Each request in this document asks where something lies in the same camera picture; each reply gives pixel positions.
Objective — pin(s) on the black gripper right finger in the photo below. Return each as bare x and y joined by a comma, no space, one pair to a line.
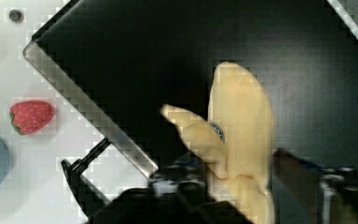
330,194

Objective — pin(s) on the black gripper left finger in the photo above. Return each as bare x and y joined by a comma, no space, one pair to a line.
169,201

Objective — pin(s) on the peeled toy banana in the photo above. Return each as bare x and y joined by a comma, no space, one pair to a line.
235,141

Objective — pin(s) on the black toaster oven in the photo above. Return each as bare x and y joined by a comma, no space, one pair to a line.
118,62

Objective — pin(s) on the red strawberry toy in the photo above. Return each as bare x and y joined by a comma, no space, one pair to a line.
29,117

